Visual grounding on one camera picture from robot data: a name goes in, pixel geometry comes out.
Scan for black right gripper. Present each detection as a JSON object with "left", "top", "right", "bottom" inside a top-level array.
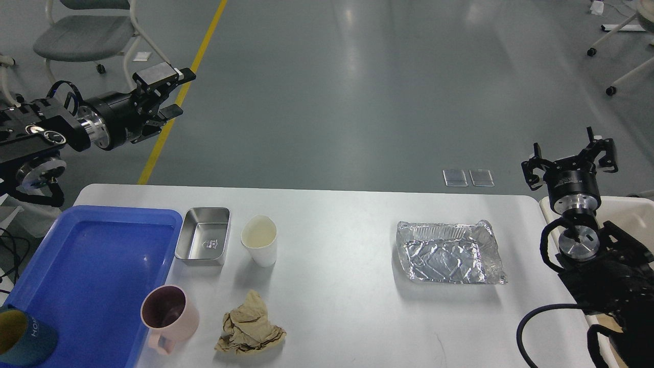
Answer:
[{"left": 521, "top": 127, "right": 619, "bottom": 215}]

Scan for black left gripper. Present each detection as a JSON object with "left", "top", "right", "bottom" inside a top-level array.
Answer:
[{"left": 78, "top": 63, "right": 197, "bottom": 151}]

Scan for stainless steel box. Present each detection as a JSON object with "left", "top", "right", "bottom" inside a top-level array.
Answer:
[{"left": 175, "top": 207, "right": 230, "bottom": 266}]

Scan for pink mug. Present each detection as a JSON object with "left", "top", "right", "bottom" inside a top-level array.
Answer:
[{"left": 140, "top": 285, "right": 199, "bottom": 355}]

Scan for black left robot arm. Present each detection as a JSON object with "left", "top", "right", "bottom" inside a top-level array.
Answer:
[{"left": 1, "top": 62, "right": 196, "bottom": 208}]

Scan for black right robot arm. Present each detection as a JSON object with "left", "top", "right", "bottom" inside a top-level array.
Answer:
[{"left": 516, "top": 127, "right": 653, "bottom": 367}]

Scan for clear floor plate right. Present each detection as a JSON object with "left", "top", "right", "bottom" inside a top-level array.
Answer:
[{"left": 468, "top": 169, "right": 495, "bottom": 187}]

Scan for clear floor plate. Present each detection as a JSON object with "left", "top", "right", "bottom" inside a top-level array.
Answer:
[
  {"left": 442, "top": 169, "right": 468, "bottom": 187},
  {"left": 468, "top": 169, "right": 495, "bottom": 187}
]

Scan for white plastic bin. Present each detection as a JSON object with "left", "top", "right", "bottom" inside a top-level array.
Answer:
[{"left": 539, "top": 196, "right": 653, "bottom": 367}]

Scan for grey office chair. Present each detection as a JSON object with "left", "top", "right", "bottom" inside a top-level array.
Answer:
[{"left": 33, "top": 1, "right": 170, "bottom": 73}]

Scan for clear floor plate left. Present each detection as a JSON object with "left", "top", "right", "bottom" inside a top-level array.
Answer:
[{"left": 442, "top": 169, "right": 468, "bottom": 187}]

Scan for aluminium foil tray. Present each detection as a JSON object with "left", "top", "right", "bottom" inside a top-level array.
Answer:
[{"left": 395, "top": 220, "right": 508, "bottom": 285}]

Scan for white paper cup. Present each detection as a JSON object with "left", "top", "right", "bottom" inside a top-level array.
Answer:
[{"left": 241, "top": 215, "right": 277, "bottom": 267}]

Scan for white chair base right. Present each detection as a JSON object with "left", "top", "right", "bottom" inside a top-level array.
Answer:
[{"left": 587, "top": 0, "right": 654, "bottom": 96}]

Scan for blue plastic tray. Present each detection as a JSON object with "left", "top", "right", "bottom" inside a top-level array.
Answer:
[{"left": 6, "top": 205, "right": 182, "bottom": 367}]

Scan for crumpled brown paper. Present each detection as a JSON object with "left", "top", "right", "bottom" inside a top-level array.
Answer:
[{"left": 214, "top": 289, "right": 287, "bottom": 355}]

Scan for blue and yellow cup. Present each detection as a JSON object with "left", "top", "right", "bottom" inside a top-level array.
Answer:
[{"left": 1, "top": 305, "right": 59, "bottom": 366}]

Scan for white chair frame left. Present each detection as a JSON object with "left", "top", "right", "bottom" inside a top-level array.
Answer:
[{"left": 1, "top": 54, "right": 24, "bottom": 107}]

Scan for black cables on floor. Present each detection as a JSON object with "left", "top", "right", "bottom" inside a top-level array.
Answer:
[{"left": 0, "top": 228, "right": 30, "bottom": 294}]

